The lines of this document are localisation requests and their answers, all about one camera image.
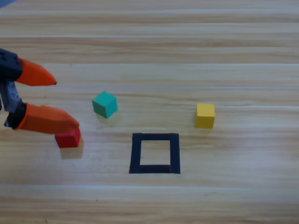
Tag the yellow cube block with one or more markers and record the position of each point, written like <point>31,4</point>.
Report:
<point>205,115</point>

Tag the green cube block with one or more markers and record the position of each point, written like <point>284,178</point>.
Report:
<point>105,105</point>

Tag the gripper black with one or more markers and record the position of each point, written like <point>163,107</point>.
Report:
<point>8,67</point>

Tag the red cube block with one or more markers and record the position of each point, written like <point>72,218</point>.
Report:
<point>67,140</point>

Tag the black tape square outline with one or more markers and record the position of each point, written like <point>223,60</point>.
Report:
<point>136,151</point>

